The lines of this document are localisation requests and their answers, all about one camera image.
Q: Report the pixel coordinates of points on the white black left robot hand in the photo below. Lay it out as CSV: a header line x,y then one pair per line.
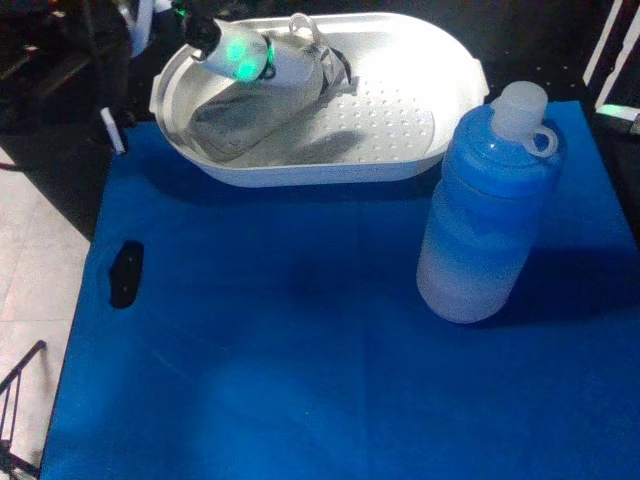
x,y
235,50

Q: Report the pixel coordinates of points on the grey umbrella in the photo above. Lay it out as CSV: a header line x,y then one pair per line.
x,y
235,125

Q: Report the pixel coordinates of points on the blue translucent water bottle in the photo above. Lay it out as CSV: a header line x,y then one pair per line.
x,y
480,225

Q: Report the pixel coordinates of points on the white oval plastic tray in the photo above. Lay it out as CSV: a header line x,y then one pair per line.
x,y
390,125

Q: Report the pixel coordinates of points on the small black flat object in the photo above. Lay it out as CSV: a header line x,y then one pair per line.
x,y
127,275

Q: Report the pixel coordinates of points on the blue table mat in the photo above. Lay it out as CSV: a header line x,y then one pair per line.
x,y
300,350

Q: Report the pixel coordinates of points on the black metal stand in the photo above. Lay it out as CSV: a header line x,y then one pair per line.
x,y
22,365

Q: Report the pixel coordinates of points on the small white post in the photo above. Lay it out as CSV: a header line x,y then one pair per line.
x,y
112,131

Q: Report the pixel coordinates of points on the white frame bars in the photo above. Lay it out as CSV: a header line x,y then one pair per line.
x,y
620,112

